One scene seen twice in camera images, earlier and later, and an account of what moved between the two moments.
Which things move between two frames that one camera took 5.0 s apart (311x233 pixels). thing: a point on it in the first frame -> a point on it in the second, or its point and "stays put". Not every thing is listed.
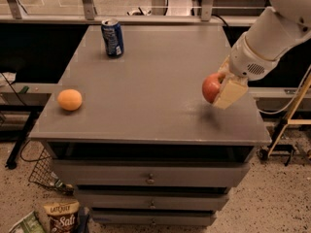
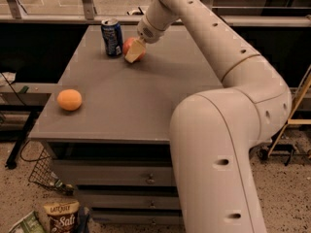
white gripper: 247,62 -> 148,32
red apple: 211,85 -> 126,46
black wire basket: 44,170 stays put
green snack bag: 29,224 stays put
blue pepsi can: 114,40 stays put
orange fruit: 69,99 stays put
